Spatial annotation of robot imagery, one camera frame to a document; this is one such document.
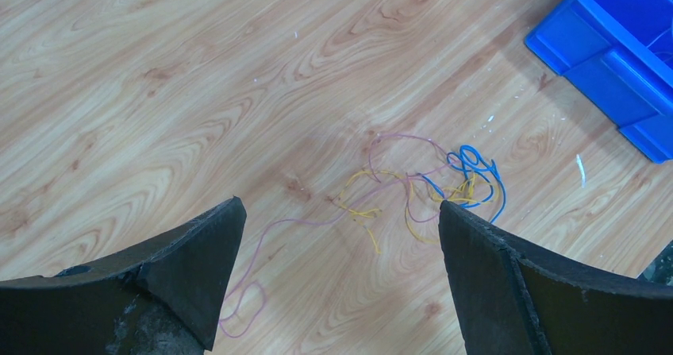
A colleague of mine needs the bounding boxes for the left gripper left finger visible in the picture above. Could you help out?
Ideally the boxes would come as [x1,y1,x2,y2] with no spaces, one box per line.
[1,197,247,354]

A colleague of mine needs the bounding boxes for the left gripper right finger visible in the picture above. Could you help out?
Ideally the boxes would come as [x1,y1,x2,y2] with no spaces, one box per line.
[438,201,672,354]

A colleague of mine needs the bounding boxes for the blue plastic divided bin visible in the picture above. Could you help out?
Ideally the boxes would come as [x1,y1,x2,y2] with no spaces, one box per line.
[525,0,672,164]

